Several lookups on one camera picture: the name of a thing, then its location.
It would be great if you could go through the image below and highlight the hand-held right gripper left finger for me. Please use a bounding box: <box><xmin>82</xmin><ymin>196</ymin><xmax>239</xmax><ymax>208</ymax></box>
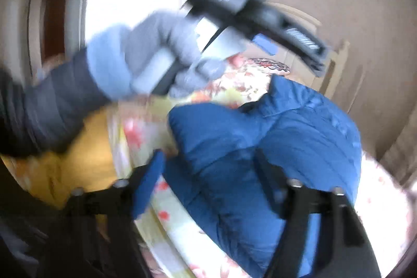
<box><xmin>39</xmin><ymin>149</ymin><xmax>167</xmax><ymax>278</ymax></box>

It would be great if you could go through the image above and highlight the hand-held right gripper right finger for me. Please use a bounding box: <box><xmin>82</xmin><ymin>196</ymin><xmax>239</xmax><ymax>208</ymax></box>
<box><xmin>256</xmin><ymin>151</ymin><xmax>382</xmax><ymax>278</ymax></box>

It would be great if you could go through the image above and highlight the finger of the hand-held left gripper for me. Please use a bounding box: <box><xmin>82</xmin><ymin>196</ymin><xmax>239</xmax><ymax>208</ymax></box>
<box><xmin>238</xmin><ymin>1</ymin><xmax>329</xmax><ymax>59</ymax></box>
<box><xmin>255</xmin><ymin>35</ymin><xmax>325</xmax><ymax>77</ymax></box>

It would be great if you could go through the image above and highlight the blue puffer jacket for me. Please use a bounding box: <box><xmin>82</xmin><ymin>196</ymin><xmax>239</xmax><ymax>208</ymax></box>
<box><xmin>168</xmin><ymin>74</ymin><xmax>364</xmax><ymax>278</ymax></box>

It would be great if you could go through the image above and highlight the person's left forearm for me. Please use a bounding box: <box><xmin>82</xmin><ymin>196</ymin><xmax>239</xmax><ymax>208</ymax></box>
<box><xmin>0</xmin><ymin>50</ymin><xmax>109</xmax><ymax>158</ymax></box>

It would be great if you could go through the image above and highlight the person's left hand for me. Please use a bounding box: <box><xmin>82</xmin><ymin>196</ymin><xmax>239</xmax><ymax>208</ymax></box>
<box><xmin>86</xmin><ymin>11</ymin><xmax>227</xmax><ymax>99</ymax></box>

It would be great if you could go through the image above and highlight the patterned pillow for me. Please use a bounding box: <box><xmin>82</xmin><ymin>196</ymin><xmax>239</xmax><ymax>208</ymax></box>
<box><xmin>248</xmin><ymin>57</ymin><xmax>292</xmax><ymax>75</ymax></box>

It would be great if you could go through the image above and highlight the yellow cloth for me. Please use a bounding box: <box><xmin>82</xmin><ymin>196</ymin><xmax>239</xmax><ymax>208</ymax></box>
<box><xmin>7</xmin><ymin>107</ymin><xmax>131</xmax><ymax>217</ymax></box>

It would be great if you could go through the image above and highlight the floral bed sheet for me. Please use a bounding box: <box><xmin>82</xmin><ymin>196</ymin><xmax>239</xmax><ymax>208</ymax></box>
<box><xmin>107</xmin><ymin>53</ymin><xmax>411</xmax><ymax>278</ymax></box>

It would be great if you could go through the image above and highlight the brown door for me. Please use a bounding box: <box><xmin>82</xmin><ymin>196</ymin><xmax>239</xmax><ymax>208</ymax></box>
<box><xmin>42</xmin><ymin>0</ymin><xmax>70</xmax><ymax>60</ymax></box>

